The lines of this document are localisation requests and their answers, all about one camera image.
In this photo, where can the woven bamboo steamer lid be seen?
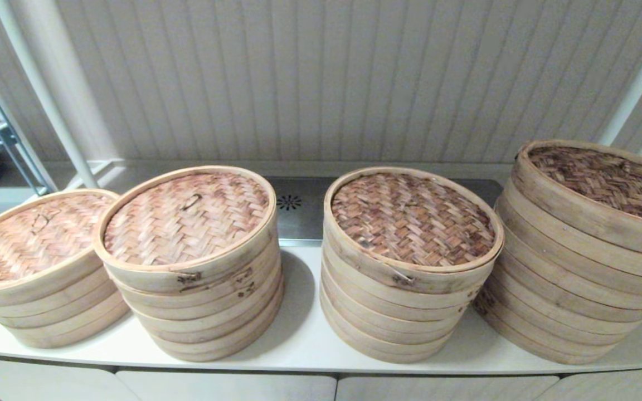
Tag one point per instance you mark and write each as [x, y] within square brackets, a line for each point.
[187, 220]
[410, 220]
[37, 239]
[605, 178]

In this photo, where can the bamboo steamer basket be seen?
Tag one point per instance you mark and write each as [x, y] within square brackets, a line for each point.
[410, 316]
[59, 341]
[209, 327]
[577, 299]
[633, 264]
[215, 354]
[48, 311]
[410, 302]
[204, 301]
[404, 344]
[577, 356]
[53, 326]
[204, 314]
[577, 260]
[577, 279]
[407, 330]
[212, 341]
[577, 337]
[577, 318]
[404, 357]

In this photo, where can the stainless steel vent panel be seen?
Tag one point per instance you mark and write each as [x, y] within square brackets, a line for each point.
[304, 223]

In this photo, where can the grey metal rack frame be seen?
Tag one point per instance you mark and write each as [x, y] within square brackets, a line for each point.
[8, 136]

